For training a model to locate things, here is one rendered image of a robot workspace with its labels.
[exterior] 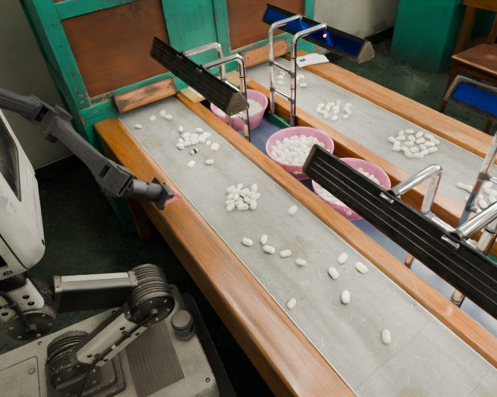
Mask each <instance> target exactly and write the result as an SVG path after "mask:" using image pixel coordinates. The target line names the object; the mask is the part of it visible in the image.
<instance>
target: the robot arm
mask: <svg viewBox="0 0 497 397"><path fill-rule="evenodd" d="M0 108H2V109H7V110H9V111H12V112H15V113H19V114H20V115H21V116H22V117H24V118H25V119H27V120H28V121H30V122H31V123H33V124H34V125H35V126H36V127H38V128H39V130H38V133H39V134H40V135H41V136H42V137H43V138H44V139H45V140H47V141H49V142H51V143H56V141H57V139H59V140H60V141H61V142H62V143H64V144H65V145H66V146H67V147H68V148H69V149H70V150H71V151H72V152H73V153H74V154H75V155H76V156H77V157H78V158H79V159H80V160H81V161H82V162H83V163H84V164H85V165H86V166H87V167H88V168H89V169H90V170H91V172H92V175H93V176H94V177H95V178H96V179H95V180H96V181H97V182H98V183H99V184H100V185H101V186H102V189H101V190H102V191H103V192H104V193H106V194H107V195H109V196H112V197H115V196H117V197H118V198H120V197H121V196H122V195H123V194H124V196H125V197H129V198H134V199H142V200H147V201H151V202H153V203H154V204H155V206H156V207H157V208H158V209H159V210H164V208H165V207H166V206H167V205H169V204H171V203H173V202H177V201H180V200H181V199H182V198H183V196H182V195H181V194H180V193H179V192H177V191H176V190H175V189H174V188H173V187H171V186H170V185H169V184H168V183H166V182H164V183H163V184H162V183H161V181H160V180H159V179H158V177H155V178H154V179H153V181H152V183H150V182H146V181H142V180H138V179H137V177H136V176H135V175H134V174H133V173H132V172H131V171H130V170H129V169H127V168H125V167H123V166H121V165H118V164H117V163H115V162H114V161H111V160H109V159H108V158H105V157H104V156H103V155H102V154H100V153H99V152H98V151H97V150H96V149H95V148H94V147H93V146H92V145H91V144H90V143H88V142H87V141H86V140H85V139H84V138H83V137H81V136H80V135H79V134H78V133H77V132H76V131H75V130H74V129H73V128H72V126H71V124H70V123H69V122H70V121H71V119H72V118H73V116H72V115H70V114H69V113H68V112H67V111H65V110H64V109H62V108H61V107H60V106H57V105H56V106H55V107H54V108H53V107H51V106H49V105H47V104H46V103H45V102H43V101H42V100H40V99H39V98H36V97H35V96H34V95H31V94H29V95H25V96H24V95H19V94H16V93H13V92H12V91H8V90H6V89H3V88H1V87H0ZM41 115H42V116H43V117H42V116H41ZM174 195H176V196H177V197H173V196H174Z"/></svg>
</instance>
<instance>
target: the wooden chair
mask: <svg viewBox="0 0 497 397"><path fill-rule="evenodd" d="M496 36H497V16H496V18H495V21H494V24H493V25H492V28H491V32H490V34H489V36H488V40H487V42H486V44H481V45H479V46H475V47H473V48H471V49H468V50H465V51H463V52H461V53H459V54H455V55H453V56H452V57H451V60H453V61H454V62H453V65H452V67H451V72H450V75H449V78H448V81H447V86H446V89H445V92H444V95H443V100H442V102H441V106H440V111H439V112H440V113H442V114H443V112H444V110H445V108H446V105H447V101H445V100H444V96H445V94H446V93H447V91H448V89H449V87H450V86H451V84H452V83H453V81H454V79H455V77H456V76H457V75H458V71H459V70H462V71H463V72H467V73H469V74H471V75H473V76H471V77H469V78H470V79H472V80H476V81H478V82H481V83H484V84H487V85H489V86H491V87H495V88H497V87H496V86H494V85H491V84H489V83H486V82H484V81H482V80H486V81H489V82H491V83H494V84H497V44H494V42H495V39H496ZM493 123H494V121H492V120H489V119H488V121H487V124H486V126H485V129H484V133H486V134H489V132H490V130H491V127H492V125H493Z"/></svg>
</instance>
